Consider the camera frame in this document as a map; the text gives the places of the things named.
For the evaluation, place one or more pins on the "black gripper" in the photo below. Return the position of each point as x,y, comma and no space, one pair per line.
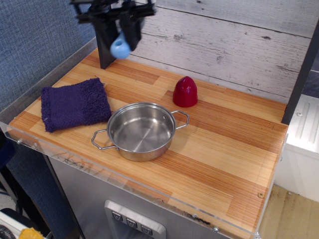
103,13

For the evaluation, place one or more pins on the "blue grey plastic spoon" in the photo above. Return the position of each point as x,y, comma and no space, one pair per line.
120,48

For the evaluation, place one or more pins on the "purple folded cloth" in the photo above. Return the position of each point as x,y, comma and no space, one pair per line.
84,103

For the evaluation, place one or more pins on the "red dome-shaped object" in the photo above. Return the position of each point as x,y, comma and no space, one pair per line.
185,93

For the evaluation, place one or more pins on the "stainless steel pot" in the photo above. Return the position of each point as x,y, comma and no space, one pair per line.
142,131

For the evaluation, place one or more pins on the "stainless steel cabinet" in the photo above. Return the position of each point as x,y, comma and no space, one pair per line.
87,191

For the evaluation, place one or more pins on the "silver button panel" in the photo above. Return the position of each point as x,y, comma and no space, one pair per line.
125,223

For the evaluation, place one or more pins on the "yellow black bag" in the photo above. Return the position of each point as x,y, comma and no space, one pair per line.
28,233

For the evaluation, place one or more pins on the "white ribbed appliance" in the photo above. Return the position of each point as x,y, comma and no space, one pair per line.
298,168

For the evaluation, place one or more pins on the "clear acrylic edge guard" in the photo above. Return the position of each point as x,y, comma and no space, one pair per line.
219,201

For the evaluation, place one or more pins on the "right dark upright post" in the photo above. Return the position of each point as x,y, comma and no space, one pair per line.
302,77

